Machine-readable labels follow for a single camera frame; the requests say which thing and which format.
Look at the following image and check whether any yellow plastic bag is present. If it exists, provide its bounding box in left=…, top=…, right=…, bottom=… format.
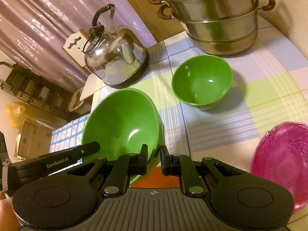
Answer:
left=5, top=101, right=35, bottom=129

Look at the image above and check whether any person's left hand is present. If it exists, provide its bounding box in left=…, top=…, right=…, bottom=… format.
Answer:
left=0, top=192, right=20, bottom=231

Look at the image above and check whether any dark wooden rack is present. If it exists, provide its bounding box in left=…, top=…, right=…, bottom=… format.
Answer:
left=1, top=62, right=73, bottom=121

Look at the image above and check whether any checkered tablecloth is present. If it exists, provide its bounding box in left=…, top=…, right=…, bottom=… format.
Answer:
left=90, top=15, right=308, bottom=229

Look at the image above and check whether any stainless steel steamer pot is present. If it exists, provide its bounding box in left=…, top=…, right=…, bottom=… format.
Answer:
left=148, top=0, right=276, bottom=55

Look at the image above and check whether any wooden door panel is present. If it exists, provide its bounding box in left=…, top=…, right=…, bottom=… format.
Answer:
left=127, top=0, right=184, bottom=42

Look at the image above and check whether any white wooden chair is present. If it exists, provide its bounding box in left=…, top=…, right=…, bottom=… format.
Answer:
left=62, top=29, right=103, bottom=104

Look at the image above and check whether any blue white patterned cloth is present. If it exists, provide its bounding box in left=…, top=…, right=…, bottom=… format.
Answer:
left=50, top=114, right=90, bottom=153

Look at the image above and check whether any pink glass plate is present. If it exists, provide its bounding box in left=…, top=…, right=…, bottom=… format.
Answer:
left=250, top=121, right=307, bottom=212

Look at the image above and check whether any purple curtain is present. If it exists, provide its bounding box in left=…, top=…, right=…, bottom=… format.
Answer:
left=1, top=0, right=156, bottom=92

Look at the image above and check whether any green plastic bowl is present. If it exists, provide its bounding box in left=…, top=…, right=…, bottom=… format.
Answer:
left=81, top=88, right=165, bottom=172
left=171, top=55, right=233, bottom=109

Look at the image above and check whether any stainless steel kettle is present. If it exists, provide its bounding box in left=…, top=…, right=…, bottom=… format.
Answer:
left=82, top=4, right=149, bottom=89

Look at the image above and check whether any orange plastic bowl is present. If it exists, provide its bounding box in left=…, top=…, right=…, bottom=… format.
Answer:
left=130, top=166, right=180, bottom=189

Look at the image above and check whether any cardboard box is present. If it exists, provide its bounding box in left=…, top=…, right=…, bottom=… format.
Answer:
left=17, top=121, right=52, bottom=159

